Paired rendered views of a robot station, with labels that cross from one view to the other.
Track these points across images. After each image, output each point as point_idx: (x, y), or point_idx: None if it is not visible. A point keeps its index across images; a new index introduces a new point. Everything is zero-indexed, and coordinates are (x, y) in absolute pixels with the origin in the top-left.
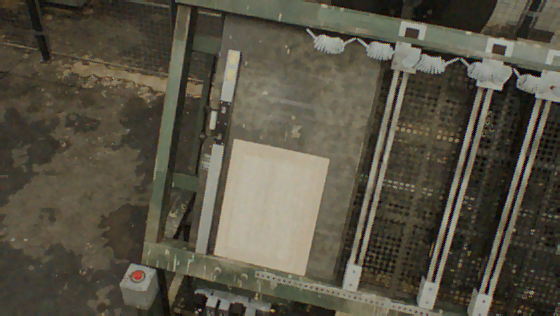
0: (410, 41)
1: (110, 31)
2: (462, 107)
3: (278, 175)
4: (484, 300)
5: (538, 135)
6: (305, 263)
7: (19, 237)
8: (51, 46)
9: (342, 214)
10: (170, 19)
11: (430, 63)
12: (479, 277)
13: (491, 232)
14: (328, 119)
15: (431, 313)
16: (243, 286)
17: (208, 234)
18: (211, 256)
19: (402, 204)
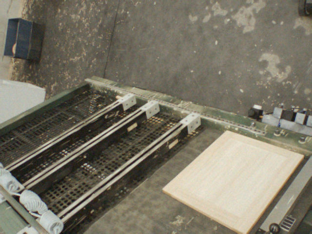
0: (20, 207)
1: None
2: (48, 191)
3: (213, 191)
4: (121, 99)
5: (26, 155)
6: (221, 135)
7: None
8: None
9: (176, 157)
10: None
11: (28, 196)
12: (117, 111)
13: (94, 127)
14: (144, 219)
15: (153, 100)
16: (280, 129)
17: (303, 166)
18: (305, 151)
19: (131, 152)
